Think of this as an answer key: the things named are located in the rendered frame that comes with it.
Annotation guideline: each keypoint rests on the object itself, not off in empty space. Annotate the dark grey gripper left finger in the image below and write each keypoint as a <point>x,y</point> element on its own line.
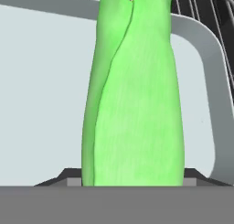
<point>65,179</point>

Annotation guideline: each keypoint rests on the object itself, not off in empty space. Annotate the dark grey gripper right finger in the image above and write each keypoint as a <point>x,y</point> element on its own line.
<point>195,179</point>

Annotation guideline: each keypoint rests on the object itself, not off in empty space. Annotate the green corn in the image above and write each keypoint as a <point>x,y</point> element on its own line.
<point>137,112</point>

